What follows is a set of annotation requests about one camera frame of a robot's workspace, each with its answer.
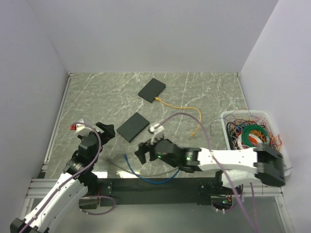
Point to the black network switch box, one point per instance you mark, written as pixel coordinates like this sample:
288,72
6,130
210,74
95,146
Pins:
151,90

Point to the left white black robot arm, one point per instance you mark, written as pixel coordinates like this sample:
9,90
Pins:
75,182

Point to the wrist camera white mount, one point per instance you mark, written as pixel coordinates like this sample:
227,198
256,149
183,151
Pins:
157,131
80,129

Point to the white plastic basket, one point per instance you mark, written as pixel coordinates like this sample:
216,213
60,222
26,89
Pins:
234,122

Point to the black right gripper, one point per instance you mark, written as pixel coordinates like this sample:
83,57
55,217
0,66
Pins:
143,148

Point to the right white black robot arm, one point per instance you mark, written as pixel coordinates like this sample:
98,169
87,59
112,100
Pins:
261,163

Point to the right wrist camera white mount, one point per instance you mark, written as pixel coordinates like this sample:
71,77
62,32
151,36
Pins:
157,131

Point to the aluminium rail on table edge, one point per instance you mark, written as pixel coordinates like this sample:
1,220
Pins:
56,125

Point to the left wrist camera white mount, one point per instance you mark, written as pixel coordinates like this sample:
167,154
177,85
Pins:
80,129

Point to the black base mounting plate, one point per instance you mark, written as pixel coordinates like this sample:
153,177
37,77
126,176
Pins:
127,191

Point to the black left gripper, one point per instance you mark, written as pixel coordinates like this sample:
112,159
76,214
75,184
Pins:
108,134

